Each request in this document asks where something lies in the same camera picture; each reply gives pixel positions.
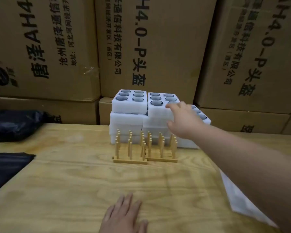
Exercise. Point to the person's right hand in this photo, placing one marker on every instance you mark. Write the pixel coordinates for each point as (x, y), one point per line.
(186, 122)

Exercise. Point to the person's left hand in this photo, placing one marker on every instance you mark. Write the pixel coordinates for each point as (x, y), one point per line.
(121, 216)

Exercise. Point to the set of grey glass cups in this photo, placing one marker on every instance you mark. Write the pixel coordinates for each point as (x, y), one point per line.
(156, 102)

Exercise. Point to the row of wooden peg racks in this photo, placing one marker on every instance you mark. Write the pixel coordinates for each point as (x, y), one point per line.
(131, 161)

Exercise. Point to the stack of white foam trays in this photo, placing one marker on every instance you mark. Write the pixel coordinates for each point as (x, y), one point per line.
(128, 118)

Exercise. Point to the pile of white foam sheets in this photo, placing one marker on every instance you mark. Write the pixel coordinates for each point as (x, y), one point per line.
(242, 203)

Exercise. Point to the person's right forearm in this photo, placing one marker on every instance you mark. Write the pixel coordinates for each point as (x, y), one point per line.
(252, 167)

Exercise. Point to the stack of brown cardboard boxes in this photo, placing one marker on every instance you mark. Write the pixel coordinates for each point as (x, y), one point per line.
(150, 46)

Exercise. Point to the black plastic bag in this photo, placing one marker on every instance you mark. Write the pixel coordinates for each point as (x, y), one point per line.
(14, 124)

